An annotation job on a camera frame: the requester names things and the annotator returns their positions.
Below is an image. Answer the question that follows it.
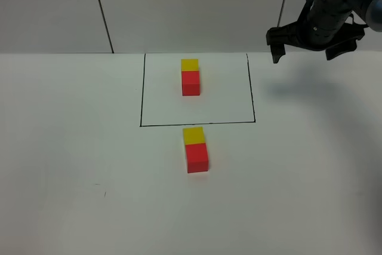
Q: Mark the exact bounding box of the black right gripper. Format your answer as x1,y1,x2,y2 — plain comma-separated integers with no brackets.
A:
266,0,366,64

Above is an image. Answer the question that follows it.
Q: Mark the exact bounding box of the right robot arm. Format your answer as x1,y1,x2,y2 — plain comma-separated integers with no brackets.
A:
266,0,381,63

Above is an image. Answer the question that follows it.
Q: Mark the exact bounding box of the red template cube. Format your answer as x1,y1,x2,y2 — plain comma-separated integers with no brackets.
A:
181,71,201,96

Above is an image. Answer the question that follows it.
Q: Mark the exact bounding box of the yellow template cube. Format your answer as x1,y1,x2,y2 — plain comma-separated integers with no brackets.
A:
181,59,199,72

